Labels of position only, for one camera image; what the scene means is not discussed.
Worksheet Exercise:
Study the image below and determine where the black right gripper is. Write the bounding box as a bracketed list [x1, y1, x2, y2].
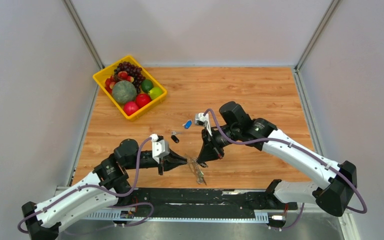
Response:
[197, 125, 240, 164]

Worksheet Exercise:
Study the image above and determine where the silver keyring bunch with keys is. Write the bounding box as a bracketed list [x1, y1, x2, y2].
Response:
[185, 154, 207, 186]

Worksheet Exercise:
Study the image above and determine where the silver key with blue tag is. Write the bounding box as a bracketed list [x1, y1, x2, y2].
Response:
[183, 119, 193, 129]

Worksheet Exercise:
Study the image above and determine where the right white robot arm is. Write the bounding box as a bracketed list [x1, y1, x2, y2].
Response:
[194, 101, 362, 217]

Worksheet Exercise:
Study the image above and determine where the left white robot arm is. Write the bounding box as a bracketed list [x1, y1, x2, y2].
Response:
[17, 134, 188, 240]

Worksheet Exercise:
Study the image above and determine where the red apple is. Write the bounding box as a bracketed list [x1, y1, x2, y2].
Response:
[135, 93, 152, 108]
[123, 101, 140, 116]

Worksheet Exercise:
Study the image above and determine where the dark green lime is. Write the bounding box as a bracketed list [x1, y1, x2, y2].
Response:
[140, 79, 154, 94]

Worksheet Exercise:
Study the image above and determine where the green netted melon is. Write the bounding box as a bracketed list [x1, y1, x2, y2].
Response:
[112, 80, 138, 105]

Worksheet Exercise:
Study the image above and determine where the red-yellow peach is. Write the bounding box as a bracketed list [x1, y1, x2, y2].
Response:
[126, 76, 135, 83]

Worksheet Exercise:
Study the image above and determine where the dark purple grape bunch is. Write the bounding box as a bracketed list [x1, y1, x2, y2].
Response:
[113, 61, 146, 94]

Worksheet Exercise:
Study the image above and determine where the yellow plastic fruit tray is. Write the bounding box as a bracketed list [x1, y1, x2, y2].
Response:
[93, 55, 168, 121]

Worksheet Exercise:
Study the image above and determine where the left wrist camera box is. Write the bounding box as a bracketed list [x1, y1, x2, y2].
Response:
[150, 133, 170, 164]

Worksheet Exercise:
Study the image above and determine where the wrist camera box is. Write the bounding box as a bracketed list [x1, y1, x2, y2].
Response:
[150, 133, 170, 164]
[193, 112, 213, 136]

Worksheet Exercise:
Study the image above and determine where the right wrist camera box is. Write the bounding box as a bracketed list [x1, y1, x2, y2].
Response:
[193, 112, 213, 136]

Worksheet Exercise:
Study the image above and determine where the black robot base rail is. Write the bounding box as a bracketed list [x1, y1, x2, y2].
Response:
[117, 187, 298, 219]

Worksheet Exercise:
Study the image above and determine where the right aluminium frame post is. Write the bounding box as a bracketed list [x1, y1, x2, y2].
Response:
[294, 0, 342, 73]

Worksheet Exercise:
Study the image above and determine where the aluminium frame post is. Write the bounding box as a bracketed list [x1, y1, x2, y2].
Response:
[294, 0, 342, 73]
[62, 0, 105, 69]

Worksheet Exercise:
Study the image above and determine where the left aluminium frame post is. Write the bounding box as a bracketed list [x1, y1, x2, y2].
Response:
[62, 0, 105, 69]

